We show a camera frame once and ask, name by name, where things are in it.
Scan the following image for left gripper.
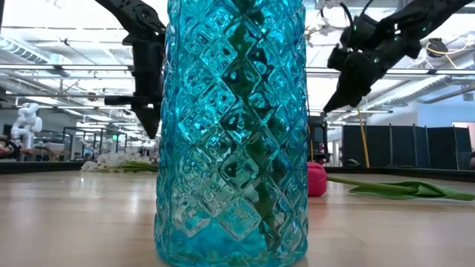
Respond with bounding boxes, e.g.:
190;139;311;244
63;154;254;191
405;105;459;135
103;32;166;140

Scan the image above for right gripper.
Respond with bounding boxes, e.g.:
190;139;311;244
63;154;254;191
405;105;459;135
322;13;423;113

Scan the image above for blue diamond-pattern glass vase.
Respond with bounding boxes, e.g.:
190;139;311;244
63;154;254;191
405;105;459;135
154;0;309;267

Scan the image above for red artificial tulip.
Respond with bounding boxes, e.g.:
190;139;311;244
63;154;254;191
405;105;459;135
307;162;475;202

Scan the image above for dark partition panels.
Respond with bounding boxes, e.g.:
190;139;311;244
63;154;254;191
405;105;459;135
341;124;473;170

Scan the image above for long ceiling light strip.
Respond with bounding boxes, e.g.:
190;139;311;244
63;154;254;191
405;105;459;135
0;63;475;76

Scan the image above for yellow cable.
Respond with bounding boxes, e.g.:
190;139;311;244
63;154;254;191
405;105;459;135
356;106;371;168

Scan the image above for black ceiling cord reel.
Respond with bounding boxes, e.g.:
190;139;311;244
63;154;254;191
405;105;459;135
426;37;449;59

